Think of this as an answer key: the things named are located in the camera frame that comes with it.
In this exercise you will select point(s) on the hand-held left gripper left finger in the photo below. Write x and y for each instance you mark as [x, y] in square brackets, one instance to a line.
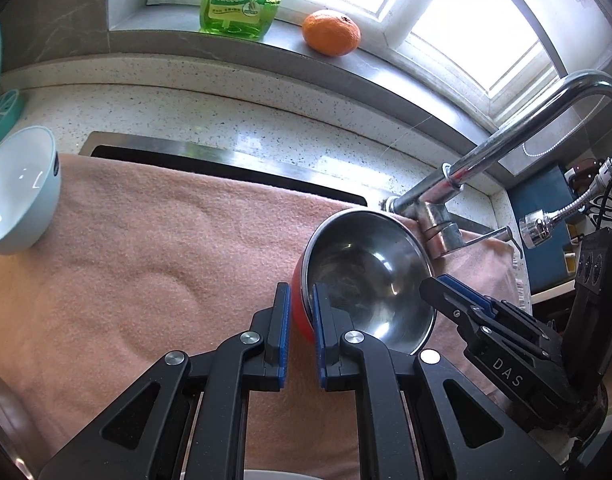
[284, 330]

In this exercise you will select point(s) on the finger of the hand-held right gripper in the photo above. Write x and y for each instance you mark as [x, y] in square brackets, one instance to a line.
[468, 292]
[451, 305]

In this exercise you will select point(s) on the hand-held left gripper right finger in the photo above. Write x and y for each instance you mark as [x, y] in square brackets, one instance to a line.
[320, 340]

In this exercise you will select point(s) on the red steel bowl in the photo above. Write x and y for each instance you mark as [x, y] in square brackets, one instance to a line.
[371, 270]

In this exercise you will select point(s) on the chrome flexible faucet sprayer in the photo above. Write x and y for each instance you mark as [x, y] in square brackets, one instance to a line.
[536, 227]

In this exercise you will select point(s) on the blue box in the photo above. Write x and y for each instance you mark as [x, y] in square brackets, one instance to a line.
[536, 200]

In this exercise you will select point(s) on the chrome faucet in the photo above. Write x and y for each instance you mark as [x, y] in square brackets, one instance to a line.
[486, 155]

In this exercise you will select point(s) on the pink towel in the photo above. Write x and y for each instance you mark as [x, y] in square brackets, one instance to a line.
[135, 285]

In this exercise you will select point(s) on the steel sink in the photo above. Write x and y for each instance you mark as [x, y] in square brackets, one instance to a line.
[185, 149]

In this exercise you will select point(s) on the orange fruit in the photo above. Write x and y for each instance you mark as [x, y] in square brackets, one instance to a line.
[331, 32]

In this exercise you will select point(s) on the large steel bowl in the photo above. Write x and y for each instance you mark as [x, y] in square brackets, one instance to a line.
[0, 420]

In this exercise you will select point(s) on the light blue bowl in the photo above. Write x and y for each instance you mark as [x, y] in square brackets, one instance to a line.
[15, 195]

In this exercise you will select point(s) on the green dish soap bottle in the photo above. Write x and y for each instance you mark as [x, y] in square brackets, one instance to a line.
[235, 5]

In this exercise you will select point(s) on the teal round reel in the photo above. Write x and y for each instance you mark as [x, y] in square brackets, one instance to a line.
[8, 110]

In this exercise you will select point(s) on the white window frame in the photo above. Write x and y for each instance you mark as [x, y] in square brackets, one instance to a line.
[391, 5]

